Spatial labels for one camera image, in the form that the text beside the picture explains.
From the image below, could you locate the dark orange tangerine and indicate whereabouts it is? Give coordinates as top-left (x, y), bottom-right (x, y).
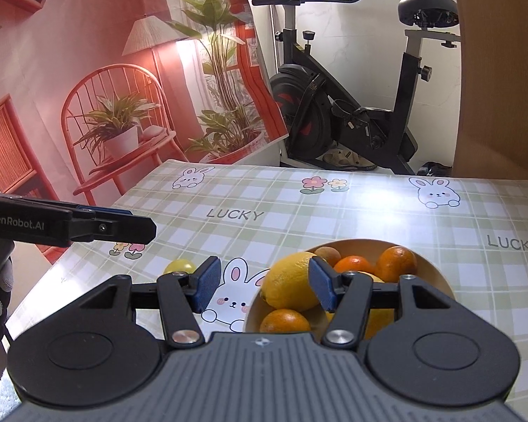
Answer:
top-left (259, 309), bottom-right (311, 333)

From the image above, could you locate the large yellow lemon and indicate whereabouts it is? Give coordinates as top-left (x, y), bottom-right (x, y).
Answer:
top-left (260, 251), bottom-right (319, 313)

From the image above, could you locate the small brown longan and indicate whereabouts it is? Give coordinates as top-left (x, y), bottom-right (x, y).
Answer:
top-left (314, 246), bottom-right (341, 268)

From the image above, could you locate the yellow green round fruit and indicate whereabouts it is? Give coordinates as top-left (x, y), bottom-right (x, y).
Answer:
top-left (163, 258), bottom-right (196, 274)

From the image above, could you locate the wooden board panel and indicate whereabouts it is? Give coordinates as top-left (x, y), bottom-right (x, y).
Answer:
top-left (453, 0), bottom-right (528, 180)

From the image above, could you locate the bright orange tangerine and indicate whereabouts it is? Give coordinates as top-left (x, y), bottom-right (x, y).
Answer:
top-left (374, 246), bottom-right (418, 283)
top-left (334, 255), bottom-right (375, 274)

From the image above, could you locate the green checkered tablecloth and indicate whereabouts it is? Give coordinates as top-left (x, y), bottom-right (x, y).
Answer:
top-left (7, 161), bottom-right (528, 419)

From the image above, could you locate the black exercise bike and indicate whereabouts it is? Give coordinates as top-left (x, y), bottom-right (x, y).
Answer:
top-left (241, 0), bottom-right (463, 177)

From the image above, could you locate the pink room backdrop poster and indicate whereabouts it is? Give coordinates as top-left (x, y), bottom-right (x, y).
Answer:
top-left (0, 0), bottom-right (287, 206)

